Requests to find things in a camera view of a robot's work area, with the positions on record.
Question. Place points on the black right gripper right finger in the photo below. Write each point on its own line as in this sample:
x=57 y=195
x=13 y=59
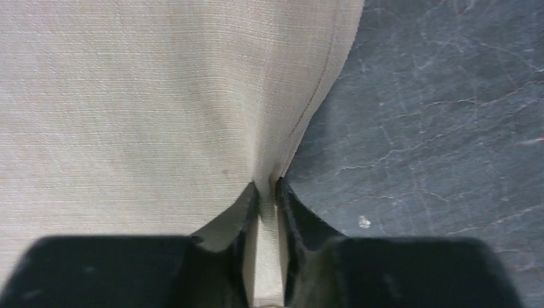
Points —
x=329 y=269

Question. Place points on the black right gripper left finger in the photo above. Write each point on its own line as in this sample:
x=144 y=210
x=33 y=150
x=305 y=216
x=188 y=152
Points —
x=208 y=268

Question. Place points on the beige cloth napkin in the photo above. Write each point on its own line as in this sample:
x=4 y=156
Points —
x=150 y=117

